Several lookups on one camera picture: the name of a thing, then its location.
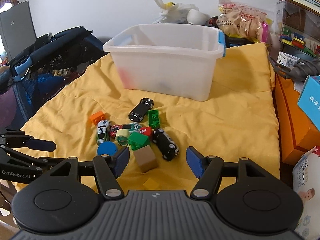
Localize tan wooden cube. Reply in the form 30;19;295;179
133;145;158;173

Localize blue round disc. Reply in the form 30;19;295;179
97;141;118;156

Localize cream green wheel toy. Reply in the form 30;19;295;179
116;129;129;146

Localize yellow quilted cloth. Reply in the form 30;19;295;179
21;43;280;191

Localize green square toy brick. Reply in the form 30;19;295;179
128;132;150;151

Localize white green toy car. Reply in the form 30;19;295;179
96;120;111;145

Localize black white toy car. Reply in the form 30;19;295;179
152;128;180;161

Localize yellow toy brick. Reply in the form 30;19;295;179
143;178;160;191

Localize red green toy car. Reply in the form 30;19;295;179
110;122;143;138

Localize orange toy brick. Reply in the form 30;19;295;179
89;111;105;125

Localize black toy car upper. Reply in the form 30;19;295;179
128;98;154;122

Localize dark blue mesh playpen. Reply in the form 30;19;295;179
1;27;105;129

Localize green flat toy brick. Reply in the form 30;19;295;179
148;109;161;129

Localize orange cardboard box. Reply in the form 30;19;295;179
274;75;319;165

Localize white baby wipes pack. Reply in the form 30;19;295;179
293;146;320;239

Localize grey cabinet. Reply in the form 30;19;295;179
1;1;36;60

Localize translucent white plastic bin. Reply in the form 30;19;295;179
103;23;226;101

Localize light blue book box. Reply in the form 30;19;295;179
297;75;320;130

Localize blue black round basket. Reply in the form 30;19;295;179
205;16;253;48

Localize small white carton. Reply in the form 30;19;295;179
277;51;299;69

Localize clear bag of snacks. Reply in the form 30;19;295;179
216;0;273;43

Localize white plastic bag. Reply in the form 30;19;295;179
154;0;199;24

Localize clear box of toy blocks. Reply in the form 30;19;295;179
275;1;319;59

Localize grey power adapter cable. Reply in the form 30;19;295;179
268;56;320;82

